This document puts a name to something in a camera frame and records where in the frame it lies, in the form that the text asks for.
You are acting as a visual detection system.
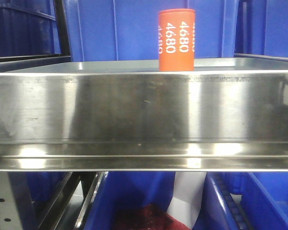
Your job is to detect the blue bin lower right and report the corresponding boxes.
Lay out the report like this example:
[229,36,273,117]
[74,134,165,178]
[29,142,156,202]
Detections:
[194,172,288,230]

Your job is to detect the stainless steel shelf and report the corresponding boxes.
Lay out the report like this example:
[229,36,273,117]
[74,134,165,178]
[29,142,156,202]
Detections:
[0,70,288,172]

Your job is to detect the grey tray on shelf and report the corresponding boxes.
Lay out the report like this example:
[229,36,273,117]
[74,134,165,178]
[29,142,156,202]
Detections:
[11,57,288,73]

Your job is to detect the orange cylindrical capacitor 4680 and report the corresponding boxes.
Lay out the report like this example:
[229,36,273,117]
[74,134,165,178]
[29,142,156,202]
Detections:
[158,8,195,71]

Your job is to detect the dark blue bin upper left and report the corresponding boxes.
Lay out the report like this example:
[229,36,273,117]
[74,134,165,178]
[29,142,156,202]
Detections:
[0,0,60,58]

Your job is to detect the blue bin lower middle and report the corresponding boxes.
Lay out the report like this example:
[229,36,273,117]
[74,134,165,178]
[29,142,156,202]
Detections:
[83,171,192,230]

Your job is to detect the large blue bin behind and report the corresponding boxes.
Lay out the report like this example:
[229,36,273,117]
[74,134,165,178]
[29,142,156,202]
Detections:
[63,0,288,61]

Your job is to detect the perforated shelf upright post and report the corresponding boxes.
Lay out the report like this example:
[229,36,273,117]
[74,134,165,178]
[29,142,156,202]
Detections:
[0,172,23,230]

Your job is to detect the dark red items in bin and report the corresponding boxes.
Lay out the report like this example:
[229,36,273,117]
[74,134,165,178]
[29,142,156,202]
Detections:
[112,204,189,230]

